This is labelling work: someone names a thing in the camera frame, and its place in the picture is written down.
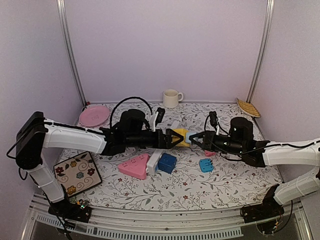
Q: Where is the pink triangular power strip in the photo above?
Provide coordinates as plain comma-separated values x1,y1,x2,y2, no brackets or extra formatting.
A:
117,153,150,180

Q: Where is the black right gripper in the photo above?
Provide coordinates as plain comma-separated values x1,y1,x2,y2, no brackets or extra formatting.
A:
189,130,245,156

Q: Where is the pink socket adapter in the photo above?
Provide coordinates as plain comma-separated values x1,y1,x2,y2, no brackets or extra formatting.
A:
204,150,216,157

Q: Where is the pale blue cube socket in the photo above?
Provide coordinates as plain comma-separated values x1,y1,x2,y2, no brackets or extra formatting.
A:
184,131,196,145

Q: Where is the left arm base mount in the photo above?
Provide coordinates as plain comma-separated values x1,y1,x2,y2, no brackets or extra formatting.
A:
48,199,92,223

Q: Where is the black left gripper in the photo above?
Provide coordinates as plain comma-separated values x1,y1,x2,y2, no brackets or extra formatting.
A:
126,128,185,150

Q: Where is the aluminium corner post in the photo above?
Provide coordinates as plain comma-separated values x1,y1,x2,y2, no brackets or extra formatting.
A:
56,0,87,107
246,0,275,104

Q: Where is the yellow leaf shaped dish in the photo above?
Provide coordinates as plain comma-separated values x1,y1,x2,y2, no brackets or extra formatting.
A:
236,98,261,118

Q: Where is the cream ceramic mug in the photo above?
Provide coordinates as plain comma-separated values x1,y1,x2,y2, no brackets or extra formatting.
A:
162,89,184,109

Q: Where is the aluminium front rail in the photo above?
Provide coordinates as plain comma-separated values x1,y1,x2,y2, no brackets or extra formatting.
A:
20,193,315,240

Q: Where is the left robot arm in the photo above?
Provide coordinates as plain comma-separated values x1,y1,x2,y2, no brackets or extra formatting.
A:
8,109,184,217

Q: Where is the aluminium left corner post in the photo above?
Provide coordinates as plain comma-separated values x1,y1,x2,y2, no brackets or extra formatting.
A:
56,0,87,107

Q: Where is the pink plastic plate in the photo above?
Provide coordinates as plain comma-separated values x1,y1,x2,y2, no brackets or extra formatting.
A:
79,105,110,128

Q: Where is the light blue socket adapter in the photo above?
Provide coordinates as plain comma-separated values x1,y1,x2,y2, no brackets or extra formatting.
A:
198,158,214,173

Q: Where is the yellow cube socket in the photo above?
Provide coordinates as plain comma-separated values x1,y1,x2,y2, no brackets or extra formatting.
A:
165,128,192,147

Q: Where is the floral square tray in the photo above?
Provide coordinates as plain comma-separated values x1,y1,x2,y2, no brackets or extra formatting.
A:
53,151,102,198

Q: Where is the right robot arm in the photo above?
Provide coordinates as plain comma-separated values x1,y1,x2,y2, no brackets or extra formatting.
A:
188,117,320,218

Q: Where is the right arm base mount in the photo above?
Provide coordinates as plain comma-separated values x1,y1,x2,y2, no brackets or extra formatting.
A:
240,200,285,223

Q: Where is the long white power strip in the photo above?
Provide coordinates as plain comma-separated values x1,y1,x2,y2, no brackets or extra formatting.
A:
146,121,180,176

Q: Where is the aluminium right corner post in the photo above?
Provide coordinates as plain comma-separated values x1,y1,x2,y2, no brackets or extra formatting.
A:
246,0,275,104

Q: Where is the dark blue cube socket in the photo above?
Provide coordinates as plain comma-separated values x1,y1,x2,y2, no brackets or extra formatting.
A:
157,153,177,174

